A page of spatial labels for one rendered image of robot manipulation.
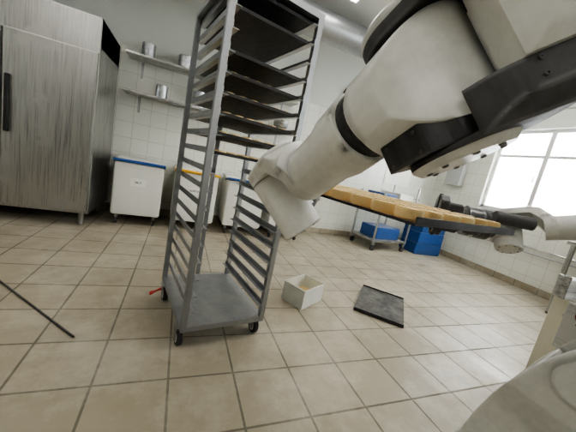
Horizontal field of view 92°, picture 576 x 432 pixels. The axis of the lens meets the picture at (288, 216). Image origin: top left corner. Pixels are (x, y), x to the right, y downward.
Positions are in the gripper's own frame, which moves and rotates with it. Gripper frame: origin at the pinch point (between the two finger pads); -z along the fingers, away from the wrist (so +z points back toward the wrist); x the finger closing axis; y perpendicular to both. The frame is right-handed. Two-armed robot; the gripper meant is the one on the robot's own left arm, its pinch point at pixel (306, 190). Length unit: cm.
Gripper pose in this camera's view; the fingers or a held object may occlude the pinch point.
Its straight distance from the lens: 66.6
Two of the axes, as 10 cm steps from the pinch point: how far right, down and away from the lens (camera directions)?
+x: 2.0, -9.6, -1.7
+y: -9.5, -2.4, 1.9
